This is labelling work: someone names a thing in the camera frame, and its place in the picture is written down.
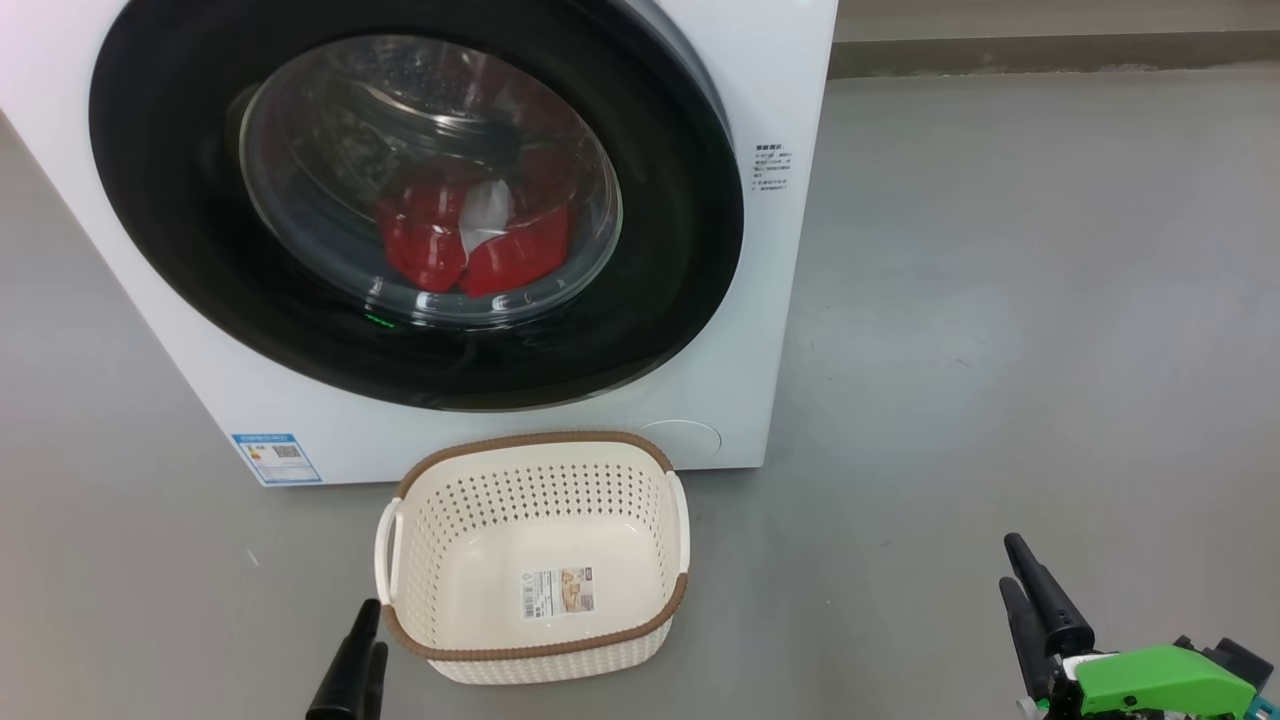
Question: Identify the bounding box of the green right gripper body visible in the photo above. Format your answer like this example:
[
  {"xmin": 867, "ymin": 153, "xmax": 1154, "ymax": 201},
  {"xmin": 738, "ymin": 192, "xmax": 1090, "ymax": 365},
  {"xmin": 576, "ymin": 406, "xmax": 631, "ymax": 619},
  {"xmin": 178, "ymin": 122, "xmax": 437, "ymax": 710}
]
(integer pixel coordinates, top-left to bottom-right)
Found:
[{"xmin": 1030, "ymin": 645, "xmax": 1256, "ymax": 720}]

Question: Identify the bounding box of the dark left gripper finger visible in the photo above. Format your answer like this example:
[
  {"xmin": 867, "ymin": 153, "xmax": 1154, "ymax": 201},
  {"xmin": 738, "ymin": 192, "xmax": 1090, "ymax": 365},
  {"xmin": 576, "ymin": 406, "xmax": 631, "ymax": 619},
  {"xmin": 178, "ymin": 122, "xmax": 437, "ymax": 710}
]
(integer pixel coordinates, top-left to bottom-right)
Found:
[
  {"xmin": 306, "ymin": 598, "xmax": 381, "ymax": 720},
  {"xmin": 362, "ymin": 645, "xmax": 389, "ymax": 720}
]

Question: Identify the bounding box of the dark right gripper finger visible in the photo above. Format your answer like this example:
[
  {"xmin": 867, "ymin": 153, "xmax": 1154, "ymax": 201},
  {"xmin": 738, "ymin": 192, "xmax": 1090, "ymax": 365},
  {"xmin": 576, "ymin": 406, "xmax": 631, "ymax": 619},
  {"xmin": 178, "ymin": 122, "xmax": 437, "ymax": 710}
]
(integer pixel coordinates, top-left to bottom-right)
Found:
[
  {"xmin": 1000, "ymin": 577, "xmax": 1056, "ymax": 701},
  {"xmin": 1005, "ymin": 533, "xmax": 1094, "ymax": 658}
]

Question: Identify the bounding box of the red and white garment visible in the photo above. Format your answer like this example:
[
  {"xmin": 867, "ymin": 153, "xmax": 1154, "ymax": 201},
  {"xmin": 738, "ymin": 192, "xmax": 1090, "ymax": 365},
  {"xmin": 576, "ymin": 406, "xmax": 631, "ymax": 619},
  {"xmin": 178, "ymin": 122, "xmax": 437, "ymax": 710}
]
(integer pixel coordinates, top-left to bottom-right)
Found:
[{"xmin": 375, "ymin": 150, "xmax": 581, "ymax": 298}]

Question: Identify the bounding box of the black round glass washer door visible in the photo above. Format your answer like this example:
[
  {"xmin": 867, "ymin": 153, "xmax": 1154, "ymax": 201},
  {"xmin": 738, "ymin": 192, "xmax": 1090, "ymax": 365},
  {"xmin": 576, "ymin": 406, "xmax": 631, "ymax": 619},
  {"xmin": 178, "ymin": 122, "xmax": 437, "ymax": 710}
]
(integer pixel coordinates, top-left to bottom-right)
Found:
[{"xmin": 88, "ymin": 0, "xmax": 746, "ymax": 411}]

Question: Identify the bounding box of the printed product label sticker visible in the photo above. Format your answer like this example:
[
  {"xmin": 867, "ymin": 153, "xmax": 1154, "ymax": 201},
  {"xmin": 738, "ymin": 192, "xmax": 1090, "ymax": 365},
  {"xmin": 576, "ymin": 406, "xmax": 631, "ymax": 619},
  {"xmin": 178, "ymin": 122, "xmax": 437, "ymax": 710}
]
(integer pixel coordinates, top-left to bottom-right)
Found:
[{"xmin": 521, "ymin": 566, "xmax": 598, "ymax": 620}]

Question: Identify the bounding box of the cream laundry basket brown rim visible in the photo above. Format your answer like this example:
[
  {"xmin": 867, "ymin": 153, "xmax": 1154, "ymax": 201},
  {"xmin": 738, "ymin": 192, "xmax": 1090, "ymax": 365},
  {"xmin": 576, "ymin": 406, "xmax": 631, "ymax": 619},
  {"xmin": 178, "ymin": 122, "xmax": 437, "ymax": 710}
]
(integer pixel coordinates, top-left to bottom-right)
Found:
[{"xmin": 374, "ymin": 431, "xmax": 691, "ymax": 687}]

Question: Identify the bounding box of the white washing machine body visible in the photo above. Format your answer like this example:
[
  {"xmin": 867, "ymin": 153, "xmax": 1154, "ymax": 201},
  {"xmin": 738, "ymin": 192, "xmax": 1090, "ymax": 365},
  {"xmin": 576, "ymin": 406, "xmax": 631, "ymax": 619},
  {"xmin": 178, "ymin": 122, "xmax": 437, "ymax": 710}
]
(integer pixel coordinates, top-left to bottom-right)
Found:
[{"xmin": 0, "ymin": 0, "xmax": 839, "ymax": 488}]

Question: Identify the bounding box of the blue energy label sticker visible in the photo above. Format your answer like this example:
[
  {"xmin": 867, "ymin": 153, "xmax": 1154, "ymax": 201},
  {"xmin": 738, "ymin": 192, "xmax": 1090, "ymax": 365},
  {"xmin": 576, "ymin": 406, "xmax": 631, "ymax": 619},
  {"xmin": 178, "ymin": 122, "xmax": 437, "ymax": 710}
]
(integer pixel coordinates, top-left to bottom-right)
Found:
[{"xmin": 231, "ymin": 432, "xmax": 323, "ymax": 487}]

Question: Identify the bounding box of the round white filter cover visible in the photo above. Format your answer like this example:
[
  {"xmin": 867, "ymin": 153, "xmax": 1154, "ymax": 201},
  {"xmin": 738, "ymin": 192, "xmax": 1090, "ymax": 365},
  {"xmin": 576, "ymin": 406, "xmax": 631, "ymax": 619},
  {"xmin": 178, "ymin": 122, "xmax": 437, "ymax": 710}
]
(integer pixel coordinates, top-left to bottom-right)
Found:
[{"xmin": 637, "ymin": 419, "xmax": 723, "ymax": 469}]

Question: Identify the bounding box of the grey wall skirting strip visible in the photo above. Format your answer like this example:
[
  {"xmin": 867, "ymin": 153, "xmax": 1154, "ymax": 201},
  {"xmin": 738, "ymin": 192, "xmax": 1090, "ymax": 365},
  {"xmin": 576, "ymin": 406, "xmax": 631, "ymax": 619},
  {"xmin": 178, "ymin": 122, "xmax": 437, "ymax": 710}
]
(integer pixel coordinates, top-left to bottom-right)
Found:
[{"xmin": 828, "ymin": 30, "xmax": 1280, "ymax": 79}]

